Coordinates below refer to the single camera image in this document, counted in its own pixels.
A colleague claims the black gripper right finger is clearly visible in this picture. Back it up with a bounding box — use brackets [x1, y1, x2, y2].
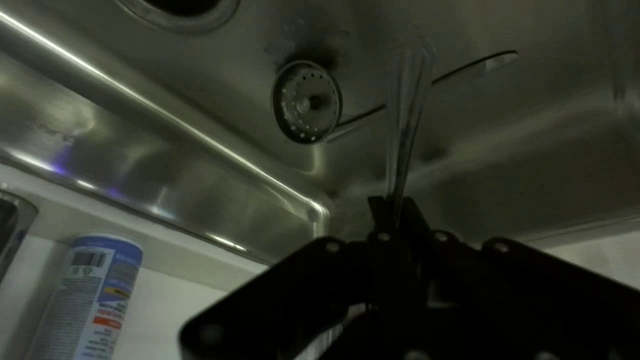
[398, 198, 640, 360]

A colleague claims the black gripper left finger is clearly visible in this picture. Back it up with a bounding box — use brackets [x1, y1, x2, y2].
[178, 196, 392, 360]

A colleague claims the spray can with yellow cap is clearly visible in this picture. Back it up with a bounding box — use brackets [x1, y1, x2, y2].
[25, 234, 143, 360]

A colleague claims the sink drain strainer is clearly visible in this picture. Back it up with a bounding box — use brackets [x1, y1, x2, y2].
[270, 61, 341, 145]

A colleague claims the stainless steel sink basin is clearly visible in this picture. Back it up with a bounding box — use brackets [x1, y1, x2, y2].
[0, 0, 640, 262]

